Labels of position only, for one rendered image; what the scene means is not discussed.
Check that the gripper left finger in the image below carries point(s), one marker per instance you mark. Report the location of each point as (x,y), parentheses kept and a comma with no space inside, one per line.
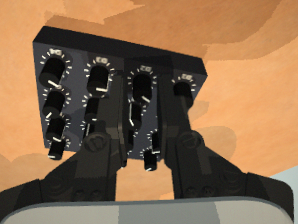
(84,176)

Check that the black knob box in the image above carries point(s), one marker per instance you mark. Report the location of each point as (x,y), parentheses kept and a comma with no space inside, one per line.
(79,65)

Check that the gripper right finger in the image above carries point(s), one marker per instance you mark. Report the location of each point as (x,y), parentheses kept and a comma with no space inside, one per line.
(202,171)

